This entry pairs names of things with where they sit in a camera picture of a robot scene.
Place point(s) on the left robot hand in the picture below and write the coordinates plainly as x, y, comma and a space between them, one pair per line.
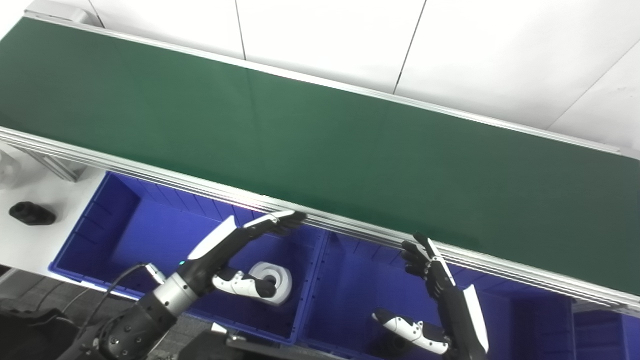
210, 255

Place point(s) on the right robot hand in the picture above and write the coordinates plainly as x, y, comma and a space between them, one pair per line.
460, 320

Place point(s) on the white cylindrical plastic part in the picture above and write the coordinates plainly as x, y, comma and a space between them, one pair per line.
284, 285

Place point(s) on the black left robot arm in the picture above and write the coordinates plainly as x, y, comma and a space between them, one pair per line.
135, 325

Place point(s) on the blue plastic bin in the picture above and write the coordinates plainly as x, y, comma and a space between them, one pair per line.
370, 285
607, 337
140, 235

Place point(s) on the green conveyor belt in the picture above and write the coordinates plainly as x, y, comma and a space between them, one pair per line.
325, 150
350, 227

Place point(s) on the silver conveyor leg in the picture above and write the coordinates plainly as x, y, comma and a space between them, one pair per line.
57, 167

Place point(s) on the black cylindrical plastic part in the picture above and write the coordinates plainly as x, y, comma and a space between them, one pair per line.
31, 213

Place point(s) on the grey conveyor end cap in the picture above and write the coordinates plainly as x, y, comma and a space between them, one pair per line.
60, 10

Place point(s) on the black robot torso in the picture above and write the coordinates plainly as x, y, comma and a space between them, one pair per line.
240, 350

